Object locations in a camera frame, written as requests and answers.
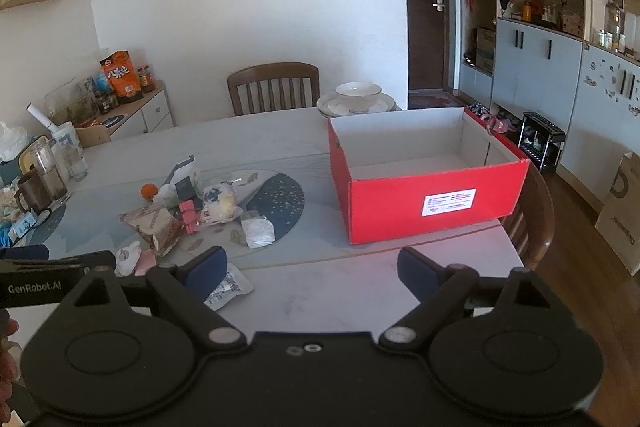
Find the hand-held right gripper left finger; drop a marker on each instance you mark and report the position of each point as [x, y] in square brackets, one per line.
[207, 271]

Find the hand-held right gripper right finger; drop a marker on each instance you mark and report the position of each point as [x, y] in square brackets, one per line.
[417, 276]

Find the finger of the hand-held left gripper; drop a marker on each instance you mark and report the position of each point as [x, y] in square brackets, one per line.
[25, 253]
[97, 259]

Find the brown snack packet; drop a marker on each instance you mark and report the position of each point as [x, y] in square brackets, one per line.
[155, 227]

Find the blueberry bread packet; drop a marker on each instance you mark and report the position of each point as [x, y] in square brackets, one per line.
[220, 204]

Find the red cardboard box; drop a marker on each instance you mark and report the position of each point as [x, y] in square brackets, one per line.
[400, 207]

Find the white marble desktop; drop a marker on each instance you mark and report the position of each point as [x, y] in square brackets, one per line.
[325, 282]

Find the person's left hand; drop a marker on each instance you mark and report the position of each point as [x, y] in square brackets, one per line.
[6, 357]

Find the clear printed packet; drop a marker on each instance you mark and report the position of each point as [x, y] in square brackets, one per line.
[232, 284]

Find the crumpled white tissue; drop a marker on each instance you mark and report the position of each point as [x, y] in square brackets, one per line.
[129, 258]

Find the round blue placemat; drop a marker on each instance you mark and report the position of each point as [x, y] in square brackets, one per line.
[55, 214]

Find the pink paper note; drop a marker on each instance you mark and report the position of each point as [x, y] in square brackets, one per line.
[148, 260]

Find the small pink box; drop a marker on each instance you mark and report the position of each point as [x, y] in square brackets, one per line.
[189, 217]

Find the brown glass mug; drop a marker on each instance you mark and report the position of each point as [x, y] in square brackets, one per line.
[30, 194]

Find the white powder sachet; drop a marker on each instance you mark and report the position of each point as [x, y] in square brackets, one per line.
[257, 231]

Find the tall glass jar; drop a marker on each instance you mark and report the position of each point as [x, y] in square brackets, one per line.
[50, 174]

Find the small black box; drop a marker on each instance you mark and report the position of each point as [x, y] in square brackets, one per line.
[184, 190]

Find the small orange ball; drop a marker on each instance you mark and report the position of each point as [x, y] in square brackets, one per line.
[148, 191]

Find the oval dark blue placemat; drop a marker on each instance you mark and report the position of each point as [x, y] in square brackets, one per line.
[282, 202]

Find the printed drinking cup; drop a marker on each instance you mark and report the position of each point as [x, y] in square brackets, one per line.
[67, 152]

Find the white plastic bag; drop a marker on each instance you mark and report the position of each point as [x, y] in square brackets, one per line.
[11, 142]

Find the white paper roll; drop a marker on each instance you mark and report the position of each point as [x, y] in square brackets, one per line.
[42, 118]

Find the white sideboard cabinet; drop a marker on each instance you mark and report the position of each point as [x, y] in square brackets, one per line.
[150, 114]

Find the pink slippers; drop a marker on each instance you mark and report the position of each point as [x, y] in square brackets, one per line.
[500, 124]

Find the white gold-rimmed plate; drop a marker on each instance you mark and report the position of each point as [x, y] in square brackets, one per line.
[387, 104]

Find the dark sneakers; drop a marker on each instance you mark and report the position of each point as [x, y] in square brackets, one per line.
[477, 110]

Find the orange snack bag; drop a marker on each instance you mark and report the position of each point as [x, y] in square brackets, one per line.
[122, 79]

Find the black shoe rack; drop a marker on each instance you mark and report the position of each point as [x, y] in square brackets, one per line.
[542, 142]

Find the red sauce jar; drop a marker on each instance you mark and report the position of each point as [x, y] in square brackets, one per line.
[146, 81]

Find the stack of white plates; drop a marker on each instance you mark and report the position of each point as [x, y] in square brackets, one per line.
[325, 111]

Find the white gold-rimmed bowl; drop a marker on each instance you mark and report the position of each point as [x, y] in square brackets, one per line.
[357, 94]

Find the wooden slatted chair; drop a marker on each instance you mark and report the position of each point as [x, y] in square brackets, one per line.
[272, 74]

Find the kraft paper bag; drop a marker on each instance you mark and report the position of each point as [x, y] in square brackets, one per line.
[622, 217]

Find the dark brown door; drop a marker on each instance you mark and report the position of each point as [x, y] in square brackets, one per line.
[425, 47]

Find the grey lower cabinet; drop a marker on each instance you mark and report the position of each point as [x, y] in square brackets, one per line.
[537, 77]

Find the brown cardboard carton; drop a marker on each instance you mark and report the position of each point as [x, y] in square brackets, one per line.
[486, 49]

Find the silver door lock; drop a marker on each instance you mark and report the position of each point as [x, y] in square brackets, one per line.
[438, 1]

